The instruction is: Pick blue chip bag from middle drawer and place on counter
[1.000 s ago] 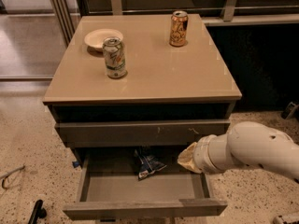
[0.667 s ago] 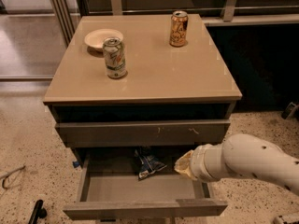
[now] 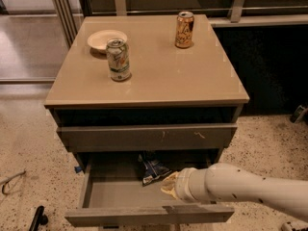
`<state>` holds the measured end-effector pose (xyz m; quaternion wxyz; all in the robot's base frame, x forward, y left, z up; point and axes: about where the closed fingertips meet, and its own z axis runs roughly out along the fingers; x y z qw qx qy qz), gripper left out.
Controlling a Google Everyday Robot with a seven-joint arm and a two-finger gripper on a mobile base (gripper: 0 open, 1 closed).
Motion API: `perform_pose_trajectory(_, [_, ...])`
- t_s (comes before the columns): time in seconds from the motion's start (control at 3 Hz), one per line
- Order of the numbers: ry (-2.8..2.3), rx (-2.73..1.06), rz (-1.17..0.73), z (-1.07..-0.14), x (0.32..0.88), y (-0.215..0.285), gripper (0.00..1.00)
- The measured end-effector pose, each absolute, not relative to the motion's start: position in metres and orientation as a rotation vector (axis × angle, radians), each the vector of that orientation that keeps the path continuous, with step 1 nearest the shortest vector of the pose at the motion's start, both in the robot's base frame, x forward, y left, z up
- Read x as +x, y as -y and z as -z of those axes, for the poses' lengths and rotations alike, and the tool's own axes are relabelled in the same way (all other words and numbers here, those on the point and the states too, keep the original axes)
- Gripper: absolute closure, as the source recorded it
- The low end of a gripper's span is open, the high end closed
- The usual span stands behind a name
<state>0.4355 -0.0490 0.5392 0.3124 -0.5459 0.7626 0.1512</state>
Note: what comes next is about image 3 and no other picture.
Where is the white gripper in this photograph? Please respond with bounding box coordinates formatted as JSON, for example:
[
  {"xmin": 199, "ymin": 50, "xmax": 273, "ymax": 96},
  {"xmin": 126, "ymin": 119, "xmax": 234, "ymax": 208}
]
[{"xmin": 161, "ymin": 167, "xmax": 211, "ymax": 203}]

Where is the blue chip bag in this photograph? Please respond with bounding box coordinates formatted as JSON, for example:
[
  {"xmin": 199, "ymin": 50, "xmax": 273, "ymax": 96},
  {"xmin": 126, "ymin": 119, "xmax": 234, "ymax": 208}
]
[{"xmin": 139, "ymin": 151, "xmax": 171, "ymax": 186}]

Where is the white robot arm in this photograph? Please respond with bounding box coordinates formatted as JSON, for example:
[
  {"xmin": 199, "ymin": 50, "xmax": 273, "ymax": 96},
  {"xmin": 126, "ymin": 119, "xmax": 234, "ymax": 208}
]
[{"xmin": 161, "ymin": 163, "xmax": 308, "ymax": 222}]

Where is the open middle drawer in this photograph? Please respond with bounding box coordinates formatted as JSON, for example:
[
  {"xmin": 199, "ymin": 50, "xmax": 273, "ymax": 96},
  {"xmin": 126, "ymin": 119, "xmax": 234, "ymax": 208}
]
[{"xmin": 65, "ymin": 152, "xmax": 234, "ymax": 227}]

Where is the grey drawer cabinet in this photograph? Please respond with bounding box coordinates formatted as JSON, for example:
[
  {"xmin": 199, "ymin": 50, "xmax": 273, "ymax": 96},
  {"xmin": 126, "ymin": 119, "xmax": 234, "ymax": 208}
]
[{"xmin": 43, "ymin": 13, "xmax": 250, "ymax": 231}]

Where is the blue tape piece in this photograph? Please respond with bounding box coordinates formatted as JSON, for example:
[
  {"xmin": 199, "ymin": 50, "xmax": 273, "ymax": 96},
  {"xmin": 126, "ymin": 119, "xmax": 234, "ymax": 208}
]
[{"xmin": 74, "ymin": 167, "xmax": 82, "ymax": 173}]

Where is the white object bottom right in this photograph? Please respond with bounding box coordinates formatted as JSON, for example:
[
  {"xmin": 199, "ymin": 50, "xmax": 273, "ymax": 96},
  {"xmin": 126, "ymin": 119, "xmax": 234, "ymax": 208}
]
[{"xmin": 281, "ymin": 220, "xmax": 308, "ymax": 231}]

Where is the black object on floor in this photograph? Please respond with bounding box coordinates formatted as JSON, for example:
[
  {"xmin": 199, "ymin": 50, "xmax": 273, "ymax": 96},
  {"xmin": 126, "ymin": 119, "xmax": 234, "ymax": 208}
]
[{"xmin": 29, "ymin": 206, "xmax": 48, "ymax": 231}]

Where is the green white soda can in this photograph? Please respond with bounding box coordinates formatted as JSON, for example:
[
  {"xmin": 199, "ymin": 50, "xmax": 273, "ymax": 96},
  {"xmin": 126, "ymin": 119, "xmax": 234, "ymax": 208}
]
[{"xmin": 106, "ymin": 38, "xmax": 131, "ymax": 82}]

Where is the orange soda can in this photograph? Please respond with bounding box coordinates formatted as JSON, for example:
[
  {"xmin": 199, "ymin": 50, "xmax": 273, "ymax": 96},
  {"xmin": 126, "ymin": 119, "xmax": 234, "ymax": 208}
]
[{"xmin": 175, "ymin": 11, "xmax": 194, "ymax": 48}]

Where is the white bowl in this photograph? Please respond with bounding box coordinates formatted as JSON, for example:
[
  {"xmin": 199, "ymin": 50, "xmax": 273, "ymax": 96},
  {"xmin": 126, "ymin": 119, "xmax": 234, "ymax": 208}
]
[{"xmin": 88, "ymin": 30, "xmax": 127, "ymax": 54}]

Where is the grey cable on floor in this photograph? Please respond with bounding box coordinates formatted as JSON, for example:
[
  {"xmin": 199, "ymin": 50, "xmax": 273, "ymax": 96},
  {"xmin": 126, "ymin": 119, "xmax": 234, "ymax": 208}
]
[{"xmin": 0, "ymin": 169, "xmax": 27, "ymax": 196}]

